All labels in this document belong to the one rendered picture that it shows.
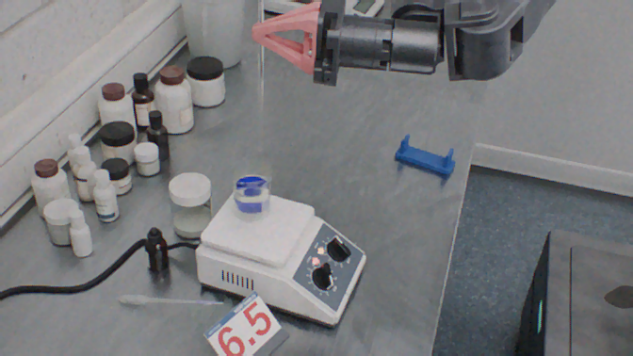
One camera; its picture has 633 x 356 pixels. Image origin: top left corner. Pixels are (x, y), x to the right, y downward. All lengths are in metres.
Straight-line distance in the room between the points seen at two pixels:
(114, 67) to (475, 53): 0.73
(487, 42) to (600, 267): 1.02
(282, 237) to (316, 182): 0.25
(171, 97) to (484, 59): 0.61
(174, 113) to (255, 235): 0.39
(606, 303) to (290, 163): 0.78
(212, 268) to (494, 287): 1.29
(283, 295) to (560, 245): 0.96
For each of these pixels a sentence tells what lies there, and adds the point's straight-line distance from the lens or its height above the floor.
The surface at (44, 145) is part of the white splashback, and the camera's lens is 1.16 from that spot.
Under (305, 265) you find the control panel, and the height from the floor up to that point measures 0.81.
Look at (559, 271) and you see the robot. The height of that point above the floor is 0.36.
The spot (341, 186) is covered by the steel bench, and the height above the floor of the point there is 0.75.
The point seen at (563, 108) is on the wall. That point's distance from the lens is 2.42.
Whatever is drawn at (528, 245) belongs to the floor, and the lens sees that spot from 2.27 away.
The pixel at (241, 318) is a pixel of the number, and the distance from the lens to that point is 0.89.
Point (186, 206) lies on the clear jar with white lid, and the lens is 1.00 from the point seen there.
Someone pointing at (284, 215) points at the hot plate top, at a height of 0.84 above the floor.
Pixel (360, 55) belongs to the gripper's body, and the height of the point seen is 1.10.
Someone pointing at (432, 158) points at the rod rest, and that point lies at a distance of 1.21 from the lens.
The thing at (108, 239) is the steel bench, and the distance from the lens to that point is 1.06.
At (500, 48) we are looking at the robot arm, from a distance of 0.77.
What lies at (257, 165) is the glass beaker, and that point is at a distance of 0.93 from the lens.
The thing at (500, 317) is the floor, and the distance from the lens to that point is 2.02.
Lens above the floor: 1.46
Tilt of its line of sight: 38 degrees down
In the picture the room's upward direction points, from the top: 4 degrees clockwise
